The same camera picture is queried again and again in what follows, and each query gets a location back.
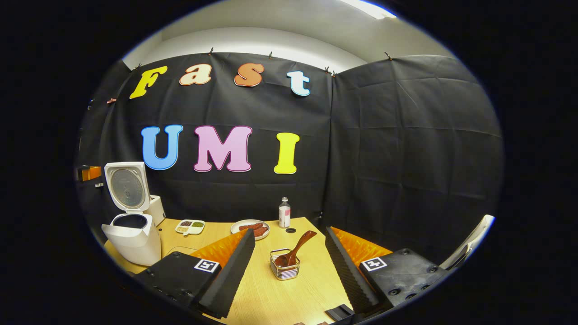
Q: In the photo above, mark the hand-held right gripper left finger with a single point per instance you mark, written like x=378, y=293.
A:
x=235, y=271

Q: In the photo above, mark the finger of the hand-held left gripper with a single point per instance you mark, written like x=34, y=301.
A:
x=90, y=173

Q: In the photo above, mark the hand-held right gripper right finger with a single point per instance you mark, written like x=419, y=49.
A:
x=347, y=271

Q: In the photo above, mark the dark wooden spoon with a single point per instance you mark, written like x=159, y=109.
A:
x=298, y=246

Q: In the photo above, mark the white rice cooker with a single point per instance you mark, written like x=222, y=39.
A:
x=135, y=246

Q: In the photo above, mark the white round plate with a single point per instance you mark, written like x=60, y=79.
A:
x=239, y=232

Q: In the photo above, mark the red sausage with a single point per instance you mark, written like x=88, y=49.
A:
x=250, y=226
x=260, y=232

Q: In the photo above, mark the white divided grain dish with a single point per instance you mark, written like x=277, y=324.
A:
x=190, y=226

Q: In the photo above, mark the clear bottle pink label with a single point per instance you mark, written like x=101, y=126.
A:
x=284, y=216

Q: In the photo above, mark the white toaster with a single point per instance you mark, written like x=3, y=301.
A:
x=158, y=210

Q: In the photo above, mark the black backdrop cloth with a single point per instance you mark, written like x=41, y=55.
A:
x=406, y=158

